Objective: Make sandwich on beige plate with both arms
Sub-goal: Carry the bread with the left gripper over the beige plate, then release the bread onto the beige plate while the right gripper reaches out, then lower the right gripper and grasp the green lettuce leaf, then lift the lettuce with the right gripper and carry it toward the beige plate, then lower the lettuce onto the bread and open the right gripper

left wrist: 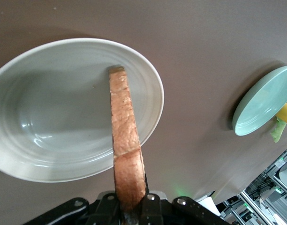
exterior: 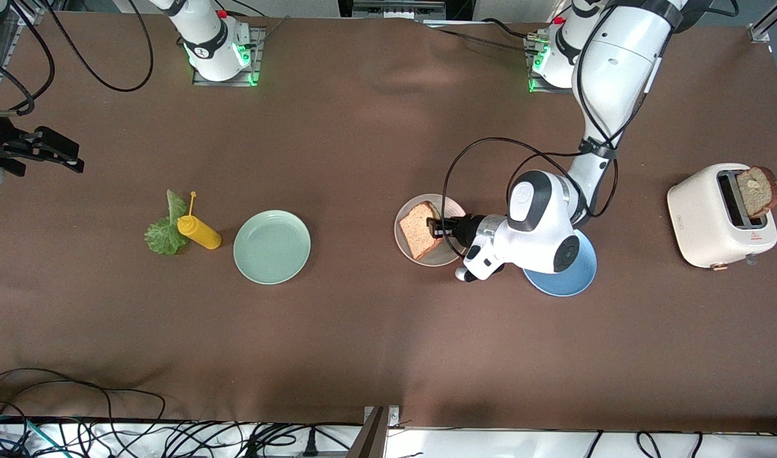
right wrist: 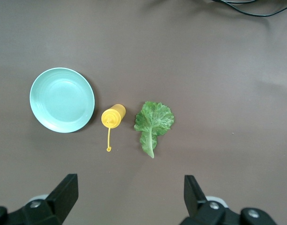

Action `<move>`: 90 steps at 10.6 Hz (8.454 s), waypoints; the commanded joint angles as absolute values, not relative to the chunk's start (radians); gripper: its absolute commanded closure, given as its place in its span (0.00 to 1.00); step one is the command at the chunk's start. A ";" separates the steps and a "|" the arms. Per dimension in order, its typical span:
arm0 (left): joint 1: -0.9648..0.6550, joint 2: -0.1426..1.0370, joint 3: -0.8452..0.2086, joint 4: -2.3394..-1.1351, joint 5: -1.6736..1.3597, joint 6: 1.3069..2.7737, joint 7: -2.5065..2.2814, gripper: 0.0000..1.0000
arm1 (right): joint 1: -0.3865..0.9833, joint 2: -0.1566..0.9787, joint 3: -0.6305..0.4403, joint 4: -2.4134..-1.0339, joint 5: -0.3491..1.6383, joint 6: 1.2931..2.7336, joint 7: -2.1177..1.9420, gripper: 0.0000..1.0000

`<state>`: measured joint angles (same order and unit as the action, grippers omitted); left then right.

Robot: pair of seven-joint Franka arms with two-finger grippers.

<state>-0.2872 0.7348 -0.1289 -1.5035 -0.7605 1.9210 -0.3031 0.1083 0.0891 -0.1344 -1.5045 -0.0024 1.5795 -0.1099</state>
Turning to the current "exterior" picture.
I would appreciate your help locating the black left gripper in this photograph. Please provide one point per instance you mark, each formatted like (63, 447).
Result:
(469, 228)

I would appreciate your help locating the brown bread slice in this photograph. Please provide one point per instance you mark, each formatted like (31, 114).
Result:
(417, 232)
(757, 191)

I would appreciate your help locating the green lettuce leaf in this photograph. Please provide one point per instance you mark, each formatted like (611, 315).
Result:
(165, 238)

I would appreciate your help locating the yellow mustard squeeze bottle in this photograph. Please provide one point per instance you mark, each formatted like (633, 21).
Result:
(200, 234)

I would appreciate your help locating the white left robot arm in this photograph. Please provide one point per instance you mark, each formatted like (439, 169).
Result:
(541, 235)

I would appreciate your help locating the beige plate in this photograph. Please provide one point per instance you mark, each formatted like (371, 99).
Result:
(448, 254)

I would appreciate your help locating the blue plate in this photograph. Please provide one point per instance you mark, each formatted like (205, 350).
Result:
(563, 286)

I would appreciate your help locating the green plate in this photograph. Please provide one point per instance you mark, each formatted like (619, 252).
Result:
(272, 247)

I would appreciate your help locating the brown table cloth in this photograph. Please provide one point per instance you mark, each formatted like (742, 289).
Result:
(388, 331)

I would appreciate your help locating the black equipment stand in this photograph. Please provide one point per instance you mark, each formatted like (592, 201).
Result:
(458, 7)

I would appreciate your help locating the white toaster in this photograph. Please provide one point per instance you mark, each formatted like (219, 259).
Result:
(697, 222)

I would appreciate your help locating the black power plug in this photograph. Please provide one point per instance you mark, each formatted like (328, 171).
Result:
(310, 448)

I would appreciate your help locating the aluminium frame profile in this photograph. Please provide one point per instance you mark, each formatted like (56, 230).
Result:
(760, 30)
(25, 11)

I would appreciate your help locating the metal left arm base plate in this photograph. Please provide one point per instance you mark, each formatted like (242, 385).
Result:
(536, 88)

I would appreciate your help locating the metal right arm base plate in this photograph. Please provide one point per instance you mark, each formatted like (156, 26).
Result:
(226, 83)

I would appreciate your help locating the metal frame post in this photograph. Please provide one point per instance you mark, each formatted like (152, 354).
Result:
(372, 439)

